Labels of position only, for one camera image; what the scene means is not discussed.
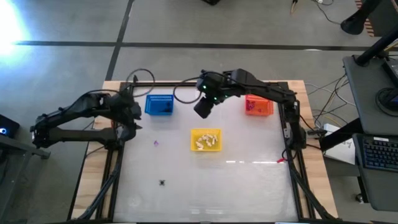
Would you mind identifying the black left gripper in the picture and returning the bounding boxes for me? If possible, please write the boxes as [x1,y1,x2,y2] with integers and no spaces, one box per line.
[122,118,144,142]

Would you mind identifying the yellow plastic basket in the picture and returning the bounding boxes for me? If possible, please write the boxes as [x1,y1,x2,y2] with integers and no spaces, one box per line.
[190,128,223,152]

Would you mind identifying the blue plastic basket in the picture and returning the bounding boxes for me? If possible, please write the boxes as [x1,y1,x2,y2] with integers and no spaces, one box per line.
[144,94,174,116]

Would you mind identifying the orange plastic basket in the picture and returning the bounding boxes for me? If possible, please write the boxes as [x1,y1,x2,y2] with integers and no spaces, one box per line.
[244,94,275,117]

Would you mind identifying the grey metal stand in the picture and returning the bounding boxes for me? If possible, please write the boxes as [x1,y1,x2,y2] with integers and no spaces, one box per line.
[0,135,52,223]

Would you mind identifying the small white box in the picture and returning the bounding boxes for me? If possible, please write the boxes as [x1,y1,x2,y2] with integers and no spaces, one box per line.
[321,123,336,138]

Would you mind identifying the black device with blue light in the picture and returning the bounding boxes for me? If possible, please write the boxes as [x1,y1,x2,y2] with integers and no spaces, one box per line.
[0,114,21,139]

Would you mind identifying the black diagonal beam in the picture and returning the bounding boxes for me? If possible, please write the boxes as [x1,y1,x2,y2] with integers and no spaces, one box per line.
[319,117,363,152]

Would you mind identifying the white paper sheet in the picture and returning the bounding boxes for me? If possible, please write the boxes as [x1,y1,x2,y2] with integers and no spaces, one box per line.
[322,138,357,166]

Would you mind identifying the grey desk panel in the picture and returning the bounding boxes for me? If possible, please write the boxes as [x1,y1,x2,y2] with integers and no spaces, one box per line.
[342,54,398,136]

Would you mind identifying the black chair base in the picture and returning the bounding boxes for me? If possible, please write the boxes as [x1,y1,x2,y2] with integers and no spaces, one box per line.
[340,0,385,35]

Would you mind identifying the black monitor pole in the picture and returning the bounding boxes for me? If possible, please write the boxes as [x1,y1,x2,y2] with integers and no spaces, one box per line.
[354,24,398,67]

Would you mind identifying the black backlit keyboard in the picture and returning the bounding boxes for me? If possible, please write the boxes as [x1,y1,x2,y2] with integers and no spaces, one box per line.
[361,138,398,173]

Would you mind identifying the round black stand base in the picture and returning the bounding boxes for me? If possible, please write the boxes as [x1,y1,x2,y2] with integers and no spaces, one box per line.
[374,87,398,113]

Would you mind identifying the grey keyboard desk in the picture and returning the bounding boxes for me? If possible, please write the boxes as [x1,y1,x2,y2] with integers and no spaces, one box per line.
[352,133,398,213]

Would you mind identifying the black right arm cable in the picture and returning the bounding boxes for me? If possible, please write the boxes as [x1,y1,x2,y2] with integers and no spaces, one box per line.
[172,76,203,105]

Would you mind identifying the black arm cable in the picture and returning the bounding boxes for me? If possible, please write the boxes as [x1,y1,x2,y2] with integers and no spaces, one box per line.
[172,76,203,105]
[126,68,155,98]

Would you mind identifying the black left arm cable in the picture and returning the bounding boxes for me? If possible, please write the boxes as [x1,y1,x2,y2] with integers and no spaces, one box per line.
[126,68,155,98]

